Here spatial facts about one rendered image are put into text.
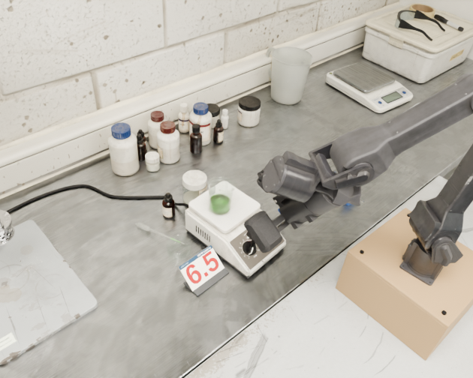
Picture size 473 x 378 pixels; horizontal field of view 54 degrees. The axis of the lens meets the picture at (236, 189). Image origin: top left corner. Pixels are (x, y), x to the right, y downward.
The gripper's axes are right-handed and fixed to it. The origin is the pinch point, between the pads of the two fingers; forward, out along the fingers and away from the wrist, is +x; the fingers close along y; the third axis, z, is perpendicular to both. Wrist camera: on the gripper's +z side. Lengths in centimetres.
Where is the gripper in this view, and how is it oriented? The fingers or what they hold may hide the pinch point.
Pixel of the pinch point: (274, 218)
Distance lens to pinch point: 84.4
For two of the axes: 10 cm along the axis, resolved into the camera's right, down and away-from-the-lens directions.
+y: -6.8, 4.5, -5.8
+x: -4.8, 3.2, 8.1
